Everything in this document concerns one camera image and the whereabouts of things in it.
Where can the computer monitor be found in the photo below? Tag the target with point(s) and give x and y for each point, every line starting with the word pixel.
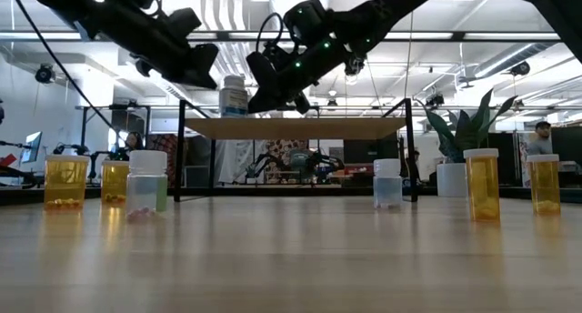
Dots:
pixel 32 147

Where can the clear bottle with green label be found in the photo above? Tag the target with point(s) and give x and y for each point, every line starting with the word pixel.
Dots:
pixel 145 190

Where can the black ceiling spotlight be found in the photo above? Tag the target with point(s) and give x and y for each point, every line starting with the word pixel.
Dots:
pixel 519 68
pixel 44 73

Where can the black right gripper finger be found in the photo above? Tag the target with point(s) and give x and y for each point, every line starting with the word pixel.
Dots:
pixel 263 85
pixel 304 103

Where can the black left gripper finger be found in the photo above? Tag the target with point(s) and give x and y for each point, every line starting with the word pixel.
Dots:
pixel 200 65

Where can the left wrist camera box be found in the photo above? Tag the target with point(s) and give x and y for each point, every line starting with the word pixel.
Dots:
pixel 184 22

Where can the wooden shelf with black frame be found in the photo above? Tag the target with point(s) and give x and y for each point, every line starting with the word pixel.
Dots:
pixel 295 128

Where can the black metal rig frame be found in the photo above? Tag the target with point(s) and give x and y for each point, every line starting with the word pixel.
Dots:
pixel 295 191

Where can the person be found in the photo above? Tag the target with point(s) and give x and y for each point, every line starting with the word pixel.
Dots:
pixel 542 131
pixel 133 142

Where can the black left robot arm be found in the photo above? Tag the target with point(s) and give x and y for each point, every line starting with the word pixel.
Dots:
pixel 104 13

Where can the green plant in white pot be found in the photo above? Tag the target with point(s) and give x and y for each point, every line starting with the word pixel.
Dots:
pixel 451 181

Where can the clear plastic medicine bottle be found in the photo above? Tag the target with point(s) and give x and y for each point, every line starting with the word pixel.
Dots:
pixel 387 185

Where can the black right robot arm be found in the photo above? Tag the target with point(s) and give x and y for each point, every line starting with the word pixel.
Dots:
pixel 386 8

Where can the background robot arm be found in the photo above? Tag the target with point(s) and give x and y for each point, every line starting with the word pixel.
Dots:
pixel 300 163

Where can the white labelled medicine bottle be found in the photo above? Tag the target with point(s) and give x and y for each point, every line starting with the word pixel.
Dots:
pixel 233 99

